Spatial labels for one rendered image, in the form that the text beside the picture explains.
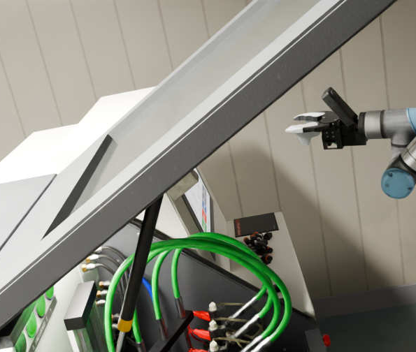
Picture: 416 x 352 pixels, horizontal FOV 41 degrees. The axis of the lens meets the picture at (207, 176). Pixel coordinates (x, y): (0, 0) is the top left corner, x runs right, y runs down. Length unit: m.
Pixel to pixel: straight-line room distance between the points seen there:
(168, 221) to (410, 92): 1.75
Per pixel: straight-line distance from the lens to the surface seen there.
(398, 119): 1.50
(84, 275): 1.38
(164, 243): 1.09
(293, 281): 1.75
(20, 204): 1.28
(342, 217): 3.04
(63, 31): 2.83
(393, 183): 1.39
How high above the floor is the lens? 1.88
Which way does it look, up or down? 19 degrees down
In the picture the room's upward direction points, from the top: 12 degrees counter-clockwise
